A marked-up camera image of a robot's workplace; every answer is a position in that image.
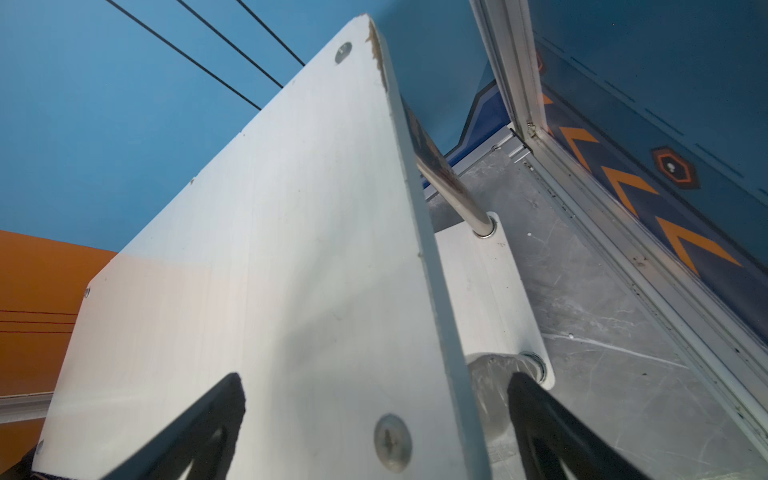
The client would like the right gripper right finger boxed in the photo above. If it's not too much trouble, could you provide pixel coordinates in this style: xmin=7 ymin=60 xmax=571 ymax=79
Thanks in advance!
xmin=507 ymin=372 xmax=647 ymax=479

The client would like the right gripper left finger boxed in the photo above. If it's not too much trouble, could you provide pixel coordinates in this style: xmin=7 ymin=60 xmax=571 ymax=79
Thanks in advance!
xmin=106 ymin=372 xmax=246 ymax=479

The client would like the white two-tier shelf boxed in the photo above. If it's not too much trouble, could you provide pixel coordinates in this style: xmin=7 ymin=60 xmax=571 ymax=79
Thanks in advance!
xmin=33 ymin=15 xmax=554 ymax=479

